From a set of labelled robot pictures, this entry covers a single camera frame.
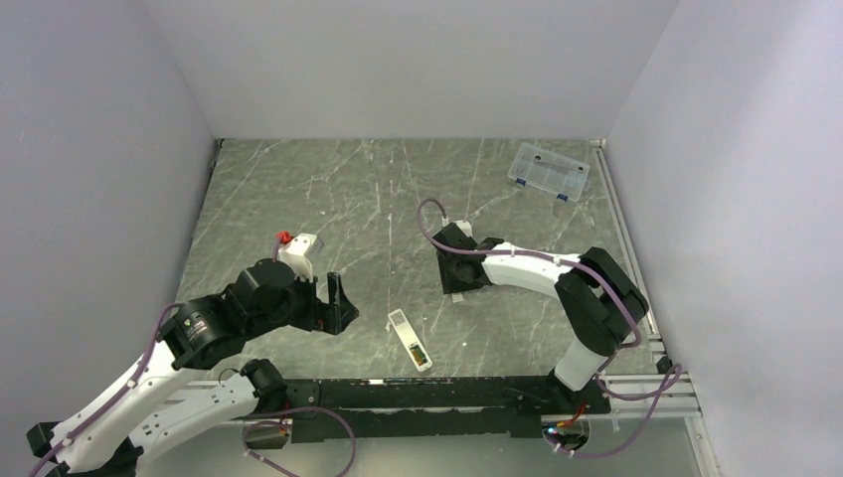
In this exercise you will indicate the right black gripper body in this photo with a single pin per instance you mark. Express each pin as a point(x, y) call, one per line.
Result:
point(452, 281)

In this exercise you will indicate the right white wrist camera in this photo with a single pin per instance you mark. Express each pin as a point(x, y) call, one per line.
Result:
point(464, 225)

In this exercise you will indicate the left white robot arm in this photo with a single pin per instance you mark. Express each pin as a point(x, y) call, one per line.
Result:
point(127, 426)

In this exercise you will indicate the clear plastic organizer box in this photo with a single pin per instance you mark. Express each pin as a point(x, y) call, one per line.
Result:
point(561, 176)

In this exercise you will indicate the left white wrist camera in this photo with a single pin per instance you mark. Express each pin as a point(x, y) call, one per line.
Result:
point(298, 252)

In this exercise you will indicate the white remote control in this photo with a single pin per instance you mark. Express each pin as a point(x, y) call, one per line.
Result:
point(408, 336)

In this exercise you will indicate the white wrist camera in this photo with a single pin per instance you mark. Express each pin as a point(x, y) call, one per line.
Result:
point(464, 225)
point(298, 252)

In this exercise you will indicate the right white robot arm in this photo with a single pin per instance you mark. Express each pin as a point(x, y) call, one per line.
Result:
point(602, 304)

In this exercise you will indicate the gold green AAA battery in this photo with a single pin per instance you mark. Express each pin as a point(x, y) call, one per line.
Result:
point(418, 355)

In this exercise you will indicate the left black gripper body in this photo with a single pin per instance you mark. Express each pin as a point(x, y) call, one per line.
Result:
point(316, 311)

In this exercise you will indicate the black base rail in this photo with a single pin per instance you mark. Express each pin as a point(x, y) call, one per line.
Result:
point(414, 407)

